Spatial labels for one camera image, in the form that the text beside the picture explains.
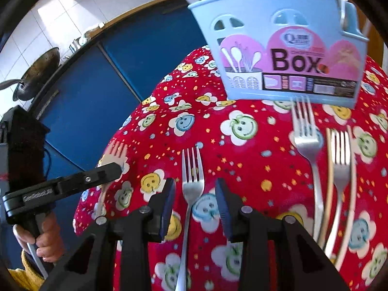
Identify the steel kettle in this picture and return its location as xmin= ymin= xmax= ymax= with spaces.
xmin=69 ymin=35 xmax=91 ymax=53

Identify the dark wok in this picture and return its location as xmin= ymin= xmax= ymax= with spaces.
xmin=12 ymin=47 xmax=61 ymax=102

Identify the person's left hand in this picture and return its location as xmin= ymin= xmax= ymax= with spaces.
xmin=14 ymin=212 xmax=65 ymax=263

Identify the steel ladle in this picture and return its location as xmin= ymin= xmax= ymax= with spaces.
xmin=0 ymin=79 xmax=23 ymax=91

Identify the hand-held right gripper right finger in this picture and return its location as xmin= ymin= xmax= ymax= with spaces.
xmin=215 ymin=177 xmax=352 ymax=291

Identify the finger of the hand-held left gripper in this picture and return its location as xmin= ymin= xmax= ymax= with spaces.
xmin=56 ymin=163 xmax=122 ymax=195

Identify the red smiley-print tablecloth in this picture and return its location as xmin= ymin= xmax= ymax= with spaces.
xmin=73 ymin=45 xmax=388 ymax=291

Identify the steel fork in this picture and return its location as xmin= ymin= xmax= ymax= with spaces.
xmin=174 ymin=146 xmax=205 ymax=291
xmin=290 ymin=96 xmax=325 ymax=240
xmin=325 ymin=129 xmax=352 ymax=257

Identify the blue kitchen counter cabinet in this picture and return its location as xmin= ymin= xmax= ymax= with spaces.
xmin=0 ymin=0 xmax=219 ymax=279

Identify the light blue utensil box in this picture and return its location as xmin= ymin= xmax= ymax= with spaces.
xmin=187 ymin=0 xmax=370 ymax=109

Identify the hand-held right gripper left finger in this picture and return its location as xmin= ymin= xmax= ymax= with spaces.
xmin=39 ymin=177 xmax=177 ymax=291

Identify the beige plastic fork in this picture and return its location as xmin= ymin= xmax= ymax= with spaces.
xmin=97 ymin=141 xmax=130 ymax=222

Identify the small metal fork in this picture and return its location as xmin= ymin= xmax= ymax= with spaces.
xmin=333 ymin=125 xmax=357 ymax=271

